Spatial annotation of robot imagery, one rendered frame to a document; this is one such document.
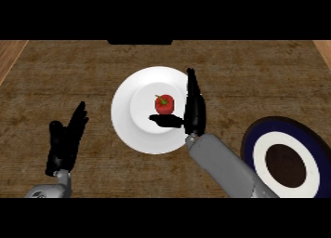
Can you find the navy white brown ringed plate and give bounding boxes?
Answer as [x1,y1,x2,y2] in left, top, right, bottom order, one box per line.
[240,115,331,199]

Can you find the red bell pepper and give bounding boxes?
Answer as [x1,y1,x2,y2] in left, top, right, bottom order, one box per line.
[153,94,175,115]

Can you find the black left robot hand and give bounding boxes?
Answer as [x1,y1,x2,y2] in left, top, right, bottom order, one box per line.
[43,100,89,178]

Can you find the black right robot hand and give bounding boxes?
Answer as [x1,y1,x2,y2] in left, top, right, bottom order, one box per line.
[147,67,206,138]

